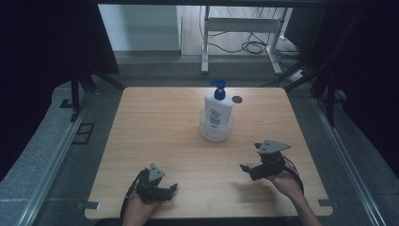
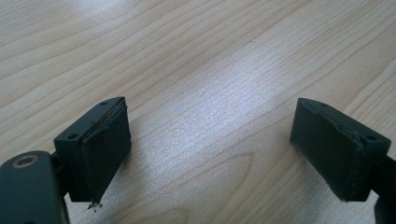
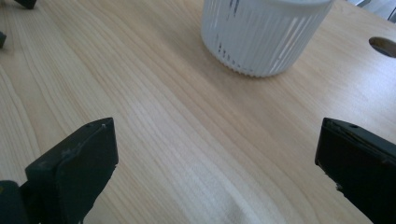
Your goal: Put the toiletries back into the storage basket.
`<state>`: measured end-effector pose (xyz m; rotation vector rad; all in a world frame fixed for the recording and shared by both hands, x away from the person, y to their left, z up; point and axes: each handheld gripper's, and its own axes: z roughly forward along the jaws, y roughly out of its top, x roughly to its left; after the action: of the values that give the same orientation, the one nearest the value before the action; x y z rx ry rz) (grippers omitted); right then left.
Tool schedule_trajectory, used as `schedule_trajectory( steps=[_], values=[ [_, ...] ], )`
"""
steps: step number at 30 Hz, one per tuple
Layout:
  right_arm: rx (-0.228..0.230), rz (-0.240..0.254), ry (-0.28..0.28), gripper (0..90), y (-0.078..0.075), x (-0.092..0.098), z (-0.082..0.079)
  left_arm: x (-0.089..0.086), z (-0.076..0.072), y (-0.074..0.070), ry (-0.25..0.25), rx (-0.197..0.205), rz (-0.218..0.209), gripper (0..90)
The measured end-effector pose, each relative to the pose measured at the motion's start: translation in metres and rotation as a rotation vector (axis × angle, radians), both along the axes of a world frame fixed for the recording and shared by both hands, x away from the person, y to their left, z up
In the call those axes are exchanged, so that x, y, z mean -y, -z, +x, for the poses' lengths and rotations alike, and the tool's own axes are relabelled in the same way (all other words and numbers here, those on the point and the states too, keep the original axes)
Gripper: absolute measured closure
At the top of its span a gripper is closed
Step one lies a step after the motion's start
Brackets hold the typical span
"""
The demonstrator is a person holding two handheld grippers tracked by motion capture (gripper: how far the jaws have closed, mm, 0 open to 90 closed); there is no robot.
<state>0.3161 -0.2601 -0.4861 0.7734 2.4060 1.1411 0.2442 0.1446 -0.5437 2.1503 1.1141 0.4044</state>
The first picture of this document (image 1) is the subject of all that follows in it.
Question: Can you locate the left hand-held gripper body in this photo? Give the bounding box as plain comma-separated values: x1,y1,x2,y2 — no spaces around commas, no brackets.
136,163,166,205

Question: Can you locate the black metal stand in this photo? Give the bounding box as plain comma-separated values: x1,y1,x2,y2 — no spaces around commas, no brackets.
70,73,126,121
283,62,338,128

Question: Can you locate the black curtain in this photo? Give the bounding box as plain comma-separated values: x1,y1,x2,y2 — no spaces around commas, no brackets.
0,0,120,183
283,0,399,180

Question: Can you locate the white metal desk frame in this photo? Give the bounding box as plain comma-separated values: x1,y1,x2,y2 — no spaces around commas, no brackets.
200,5,290,75

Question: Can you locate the black floor cable bundle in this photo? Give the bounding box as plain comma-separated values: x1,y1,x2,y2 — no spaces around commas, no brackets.
200,6,302,69

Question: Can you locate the aluminium rail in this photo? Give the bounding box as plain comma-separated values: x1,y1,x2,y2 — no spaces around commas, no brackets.
17,92,95,226
311,97,385,226

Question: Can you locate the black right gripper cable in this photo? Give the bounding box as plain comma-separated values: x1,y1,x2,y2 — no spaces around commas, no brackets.
280,154,305,195

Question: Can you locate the white pump bottle blue cap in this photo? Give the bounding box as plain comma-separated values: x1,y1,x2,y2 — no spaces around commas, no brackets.
203,78,235,129

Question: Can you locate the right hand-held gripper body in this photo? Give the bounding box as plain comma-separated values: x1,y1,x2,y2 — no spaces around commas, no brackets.
253,139,293,181

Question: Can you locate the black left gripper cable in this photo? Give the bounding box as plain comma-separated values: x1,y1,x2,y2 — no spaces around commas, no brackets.
120,169,149,225

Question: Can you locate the clear plastic bowl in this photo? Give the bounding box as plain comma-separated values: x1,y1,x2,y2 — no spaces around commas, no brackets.
199,107,235,143

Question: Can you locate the person's left hand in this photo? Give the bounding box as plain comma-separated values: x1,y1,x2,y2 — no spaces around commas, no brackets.
121,190,162,226

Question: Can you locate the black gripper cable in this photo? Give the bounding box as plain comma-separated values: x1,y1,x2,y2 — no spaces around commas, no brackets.
120,169,149,225
280,154,305,195

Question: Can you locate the white power strip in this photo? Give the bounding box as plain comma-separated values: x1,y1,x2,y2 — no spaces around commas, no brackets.
289,69,307,83

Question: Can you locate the person's right hand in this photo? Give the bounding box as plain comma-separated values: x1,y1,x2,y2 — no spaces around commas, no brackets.
265,165,304,202

